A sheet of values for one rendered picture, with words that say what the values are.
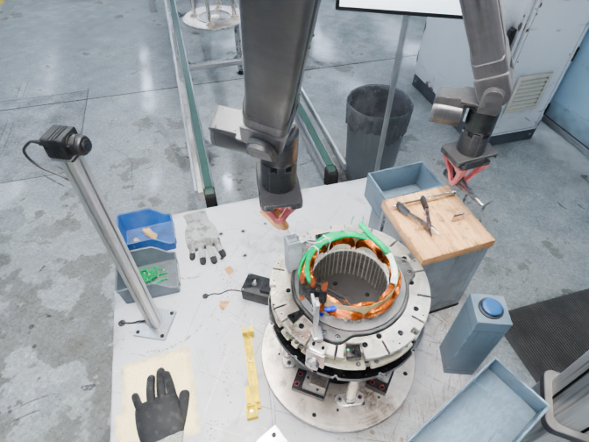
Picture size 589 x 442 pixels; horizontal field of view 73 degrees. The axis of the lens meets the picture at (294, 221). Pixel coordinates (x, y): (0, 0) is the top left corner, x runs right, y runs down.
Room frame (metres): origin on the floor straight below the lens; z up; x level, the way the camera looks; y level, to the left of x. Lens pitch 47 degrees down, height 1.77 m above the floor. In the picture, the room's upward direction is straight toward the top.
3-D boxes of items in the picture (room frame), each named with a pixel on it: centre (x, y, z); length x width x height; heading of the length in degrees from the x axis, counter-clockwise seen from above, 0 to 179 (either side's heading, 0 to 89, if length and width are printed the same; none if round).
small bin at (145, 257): (0.68, 0.42, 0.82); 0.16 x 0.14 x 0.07; 105
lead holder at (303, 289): (0.36, -0.03, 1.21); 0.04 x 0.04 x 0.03; 16
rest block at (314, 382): (0.36, -0.05, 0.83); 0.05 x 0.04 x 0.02; 70
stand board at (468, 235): (0.66, -0.34, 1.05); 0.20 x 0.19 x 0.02; 18
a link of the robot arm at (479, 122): (0.69, -0.37, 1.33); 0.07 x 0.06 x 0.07; 69
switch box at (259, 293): (0.63, 0.09, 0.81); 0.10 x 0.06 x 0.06; 73
